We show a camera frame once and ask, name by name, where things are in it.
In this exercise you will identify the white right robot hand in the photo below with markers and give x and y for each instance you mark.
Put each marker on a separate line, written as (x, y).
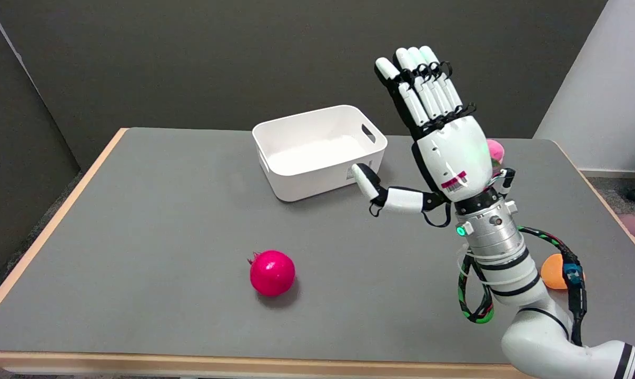
(449, 150)

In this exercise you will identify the pink plush peach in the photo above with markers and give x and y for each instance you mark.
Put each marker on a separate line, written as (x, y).
(497, 151)

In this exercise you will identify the white plastic storage bin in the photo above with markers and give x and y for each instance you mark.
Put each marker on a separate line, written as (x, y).
(320, 151)

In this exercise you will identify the red toy pomegranate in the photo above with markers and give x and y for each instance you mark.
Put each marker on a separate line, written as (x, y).
(272, 272)

